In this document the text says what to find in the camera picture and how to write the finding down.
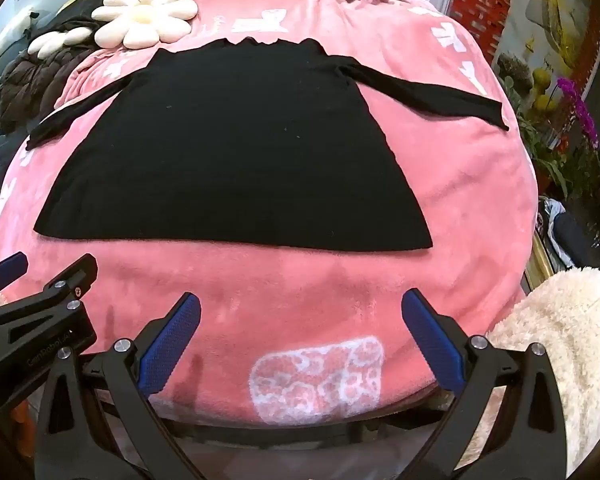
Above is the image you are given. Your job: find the small white flower cushion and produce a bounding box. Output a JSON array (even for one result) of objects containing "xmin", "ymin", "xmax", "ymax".
[{"xmin": 27, "ymin": 25, "xmax": 95, "ymax": 59}]

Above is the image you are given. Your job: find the pink printed blanket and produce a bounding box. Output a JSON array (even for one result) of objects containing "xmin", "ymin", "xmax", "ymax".
[{"xmin": 0, "ymin": 0, "xmax": 541, "ymax": 431}]

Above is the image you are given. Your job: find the cream fluffy blanket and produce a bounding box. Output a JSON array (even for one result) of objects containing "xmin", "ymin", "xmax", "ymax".
[{"xmin": 485, "ymin": 266, "xmax": 600, "ymax": 461}]

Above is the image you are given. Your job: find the yellow wall poster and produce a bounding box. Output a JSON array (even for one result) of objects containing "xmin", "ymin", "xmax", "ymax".
[{"xmin": 495, "ymin": 0, "xmax": 600, "ymax": 111}]

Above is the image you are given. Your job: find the dark brown puffer jacket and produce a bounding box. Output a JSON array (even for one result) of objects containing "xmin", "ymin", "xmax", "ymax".
[{"xmin": 0, "ymin": 17, "xmax": 101, "ymax": 136}]

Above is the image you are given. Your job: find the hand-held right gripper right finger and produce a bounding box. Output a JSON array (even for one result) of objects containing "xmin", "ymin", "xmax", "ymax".
[{"xmin": 401, "ymin": 288, "xmax": 571, "ymax": 480}]

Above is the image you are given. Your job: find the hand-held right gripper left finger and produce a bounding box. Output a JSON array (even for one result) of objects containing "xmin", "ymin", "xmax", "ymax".
[{"xmin": 34, "ymin": 291, "xmax": 203, "ymax": 480}]

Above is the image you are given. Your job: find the black long-sleeve top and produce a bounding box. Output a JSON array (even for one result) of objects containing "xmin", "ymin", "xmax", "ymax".
[{"xmin": 25, "ymin": 36, "xmax": 511, "ymax": 252}]

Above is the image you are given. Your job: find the purple orchid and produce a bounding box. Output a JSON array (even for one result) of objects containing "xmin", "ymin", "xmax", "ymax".
[{"xmin": 555, "ymin": 76, "xmax": 600, "ymax": 151}]

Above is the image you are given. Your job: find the black and yellow cushion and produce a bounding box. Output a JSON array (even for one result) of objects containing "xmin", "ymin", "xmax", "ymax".
[{"xmin": 55, "ymin": 0, "xmax": 115, "ymax": 17}]

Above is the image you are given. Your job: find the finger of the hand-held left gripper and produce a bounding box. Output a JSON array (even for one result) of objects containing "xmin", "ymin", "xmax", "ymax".
[
  {"xmin": 0, "ymin": 254, "xmax": 98, "ymax": 350},
  {"xmin": 0, "ymin": 252, "xmax": 29, "ymax": 293}
]

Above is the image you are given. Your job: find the dark blue cloth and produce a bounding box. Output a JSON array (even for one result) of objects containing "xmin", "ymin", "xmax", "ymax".
[{"xmin": 535, "ymin": 197, "xmax": 600, "ymax": 271}]

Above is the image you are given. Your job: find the green potted plant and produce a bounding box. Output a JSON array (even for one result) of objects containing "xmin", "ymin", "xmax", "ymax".
[{"xmin": 497, "ymin": 52, "xmax": 600, "ymax": 201}]

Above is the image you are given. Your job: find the large white flower cushion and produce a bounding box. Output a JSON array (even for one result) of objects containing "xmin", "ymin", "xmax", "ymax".
[{"xmin": 91, "ymin": 0, "xmax": 199, "ymax": 51}]

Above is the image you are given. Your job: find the white plush toy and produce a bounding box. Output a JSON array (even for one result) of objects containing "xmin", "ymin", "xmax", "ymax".
[{"xmin": 0, "ymin": 7, "xmax": 35, "ymax": 81}]

